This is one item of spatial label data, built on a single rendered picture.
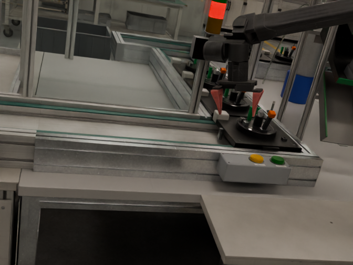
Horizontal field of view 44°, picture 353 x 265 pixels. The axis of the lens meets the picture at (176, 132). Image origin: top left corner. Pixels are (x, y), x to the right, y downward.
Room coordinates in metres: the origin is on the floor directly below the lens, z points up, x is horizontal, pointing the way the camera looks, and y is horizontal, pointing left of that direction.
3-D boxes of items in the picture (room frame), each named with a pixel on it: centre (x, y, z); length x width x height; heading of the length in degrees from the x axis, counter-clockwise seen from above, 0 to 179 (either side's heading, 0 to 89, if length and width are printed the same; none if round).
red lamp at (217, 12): (1.50, -0.05, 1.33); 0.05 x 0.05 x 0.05
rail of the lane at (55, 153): (1.21, -0.05, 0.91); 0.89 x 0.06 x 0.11; 107
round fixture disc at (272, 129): (1.44, -0.27, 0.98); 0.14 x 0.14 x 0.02
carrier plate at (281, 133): (1.44, -0.27, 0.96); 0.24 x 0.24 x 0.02; 17
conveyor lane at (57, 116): (1.38, 0.03, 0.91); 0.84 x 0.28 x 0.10; 107
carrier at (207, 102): (1.69, -0.19, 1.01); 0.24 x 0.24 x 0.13; 17
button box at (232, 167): (1.21, -0.25, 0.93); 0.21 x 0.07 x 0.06; 107
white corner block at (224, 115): (1.51, -0.15, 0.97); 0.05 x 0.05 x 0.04; 17
